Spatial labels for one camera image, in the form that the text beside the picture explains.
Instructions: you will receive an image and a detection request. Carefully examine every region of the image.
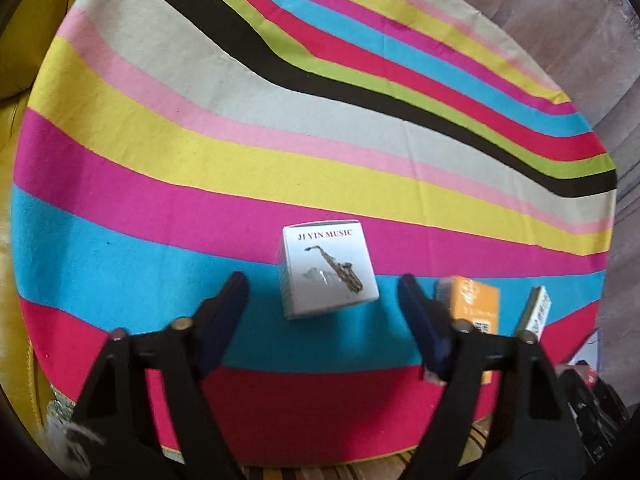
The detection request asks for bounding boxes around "orange medicine box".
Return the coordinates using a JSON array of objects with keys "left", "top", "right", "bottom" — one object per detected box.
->
[{"left": 423, "top": 275, "right": 502, "bottom": 387}]

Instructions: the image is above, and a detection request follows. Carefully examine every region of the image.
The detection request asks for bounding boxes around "white saxophone cube box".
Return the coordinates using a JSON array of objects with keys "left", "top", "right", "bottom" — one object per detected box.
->
[{"left": 279, "top": 220, "right": 380, "bottom": 320}]

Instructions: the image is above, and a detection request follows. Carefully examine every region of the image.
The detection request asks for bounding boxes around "yellow leather sofa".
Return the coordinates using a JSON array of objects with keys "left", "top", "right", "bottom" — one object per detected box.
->
[{"left": 1, "top": 0, "right": 75, "bottom": 443}]

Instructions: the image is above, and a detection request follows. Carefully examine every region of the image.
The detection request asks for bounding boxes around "striped colourful cloth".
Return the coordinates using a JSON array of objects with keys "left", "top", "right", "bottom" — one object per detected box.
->
[{"left": 11, "top": 0, "right": 616, "bottom": 466}]

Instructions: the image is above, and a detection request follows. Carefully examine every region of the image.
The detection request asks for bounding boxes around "white long logo box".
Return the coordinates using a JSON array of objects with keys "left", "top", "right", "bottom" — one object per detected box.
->
[{"left": 514, "top": 285, "right": 552, "bottom": 340}]

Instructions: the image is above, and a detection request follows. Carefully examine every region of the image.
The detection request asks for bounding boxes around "purple white storage box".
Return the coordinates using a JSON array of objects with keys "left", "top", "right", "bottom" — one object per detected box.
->
[{"left": 567, "top": 327, "right": 602, "bottom": 370}]

